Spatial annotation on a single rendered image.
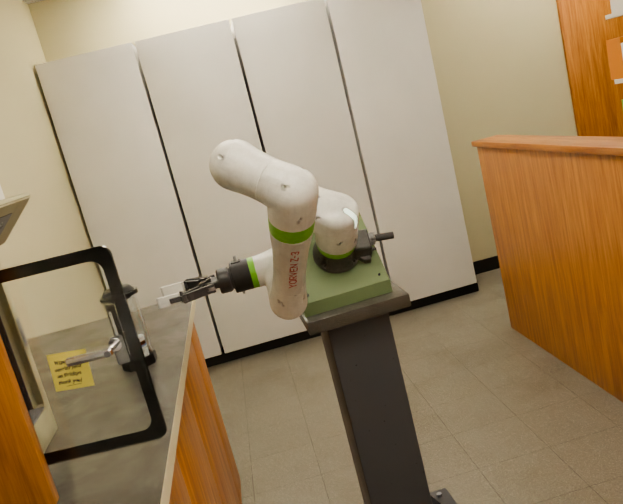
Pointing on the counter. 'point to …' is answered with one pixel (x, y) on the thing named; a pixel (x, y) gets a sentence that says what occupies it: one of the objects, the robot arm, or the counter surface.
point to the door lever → (95, 354)
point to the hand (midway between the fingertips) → (163, 296)
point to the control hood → (1, 215)
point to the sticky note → (75, 378)
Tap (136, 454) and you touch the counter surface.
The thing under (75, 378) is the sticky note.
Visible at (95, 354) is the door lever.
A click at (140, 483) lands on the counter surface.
